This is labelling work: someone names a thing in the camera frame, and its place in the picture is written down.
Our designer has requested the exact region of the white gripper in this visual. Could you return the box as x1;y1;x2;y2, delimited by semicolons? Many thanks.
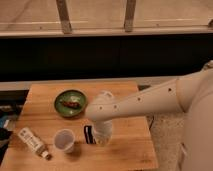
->
92;121;113;146

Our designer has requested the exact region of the black white striped eraser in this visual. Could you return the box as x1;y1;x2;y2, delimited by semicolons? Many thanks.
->
84;125;96;144

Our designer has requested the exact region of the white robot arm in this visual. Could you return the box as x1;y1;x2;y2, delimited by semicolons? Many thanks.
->
85;60;213;171

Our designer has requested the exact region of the clear plastic cup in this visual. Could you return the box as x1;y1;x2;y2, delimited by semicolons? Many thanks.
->
53;129;75;154

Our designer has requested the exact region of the red brown food piece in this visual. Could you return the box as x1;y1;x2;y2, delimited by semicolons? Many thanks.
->
63;102;80;108

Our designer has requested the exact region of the green bowl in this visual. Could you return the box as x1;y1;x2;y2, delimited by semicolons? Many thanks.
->
54;89;87;118

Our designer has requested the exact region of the white bottle lying down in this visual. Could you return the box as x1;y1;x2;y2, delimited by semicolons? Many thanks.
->
18;127;51;160

